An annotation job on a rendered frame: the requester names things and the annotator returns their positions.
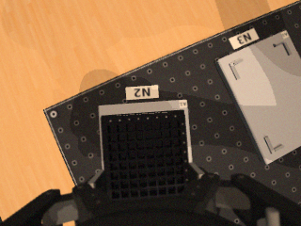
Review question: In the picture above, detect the dark grey perforated base plate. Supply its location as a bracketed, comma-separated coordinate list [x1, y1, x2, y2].
[43, 0, 301, 205]

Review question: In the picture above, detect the white label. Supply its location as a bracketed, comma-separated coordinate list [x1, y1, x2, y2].
[126, 86, 159, 100]

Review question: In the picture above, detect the cream label plate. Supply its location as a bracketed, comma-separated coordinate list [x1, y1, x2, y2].
[229, 29, 259, 50]

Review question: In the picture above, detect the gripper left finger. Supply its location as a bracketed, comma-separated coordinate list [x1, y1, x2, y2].
[0, 169, 126, 226]

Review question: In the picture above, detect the black multi-well plate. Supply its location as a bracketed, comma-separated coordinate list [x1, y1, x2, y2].
[101, 109, 189, 202]

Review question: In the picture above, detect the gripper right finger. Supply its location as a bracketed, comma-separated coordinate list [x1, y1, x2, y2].
[164, 162, 301, 226]

